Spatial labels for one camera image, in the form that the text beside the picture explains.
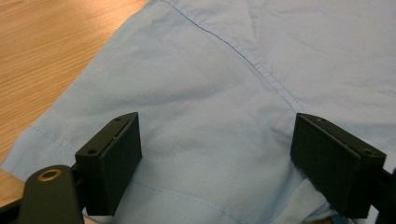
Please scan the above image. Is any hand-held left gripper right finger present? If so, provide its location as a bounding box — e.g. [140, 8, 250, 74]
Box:
[290, 112, 388, 219]

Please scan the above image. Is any light blue shirt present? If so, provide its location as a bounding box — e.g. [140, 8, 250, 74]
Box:
[0, 0, 396, 224]

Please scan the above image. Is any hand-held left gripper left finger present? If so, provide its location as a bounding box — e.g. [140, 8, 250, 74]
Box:
[75, 112, 144, 217]

